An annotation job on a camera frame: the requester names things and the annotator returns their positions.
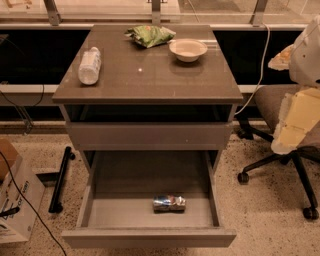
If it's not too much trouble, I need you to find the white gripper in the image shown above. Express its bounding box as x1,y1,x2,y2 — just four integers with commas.
268,15,320,155

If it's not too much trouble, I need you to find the crushed redbull can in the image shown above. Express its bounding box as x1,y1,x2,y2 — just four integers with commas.
153,195,186,212

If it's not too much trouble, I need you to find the grey drawer cabinet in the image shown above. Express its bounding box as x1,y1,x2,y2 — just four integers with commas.
53,25,242,168

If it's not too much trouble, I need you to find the open grey middle drawer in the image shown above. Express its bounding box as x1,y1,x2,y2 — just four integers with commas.
62,151,236,248

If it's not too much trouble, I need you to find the closed grey top drawer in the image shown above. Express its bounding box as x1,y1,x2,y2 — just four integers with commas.
66,122,232,151

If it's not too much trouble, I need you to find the grey office chair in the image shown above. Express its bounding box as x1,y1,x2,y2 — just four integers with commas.
237,85,320,220

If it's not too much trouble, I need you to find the white ceramic bowl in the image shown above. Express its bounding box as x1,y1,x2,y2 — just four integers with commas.
169,39,208,63

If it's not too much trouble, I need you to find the green chip bag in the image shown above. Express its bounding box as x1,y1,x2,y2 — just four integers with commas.
125,25,176,48

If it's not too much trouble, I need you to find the clear plastic water bottle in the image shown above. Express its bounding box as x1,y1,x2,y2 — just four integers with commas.
78,47,101,85

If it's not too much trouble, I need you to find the black metal bar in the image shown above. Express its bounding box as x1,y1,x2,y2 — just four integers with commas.
48,146,75,213

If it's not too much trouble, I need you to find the white cardboard box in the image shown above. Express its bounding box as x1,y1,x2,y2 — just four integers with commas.
0,139,45,244

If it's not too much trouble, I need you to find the white hanging cable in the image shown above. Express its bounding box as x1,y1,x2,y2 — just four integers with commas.
234,23,271,117

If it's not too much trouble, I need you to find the black floor cable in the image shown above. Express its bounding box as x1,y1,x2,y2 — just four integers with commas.
0,151,68,256

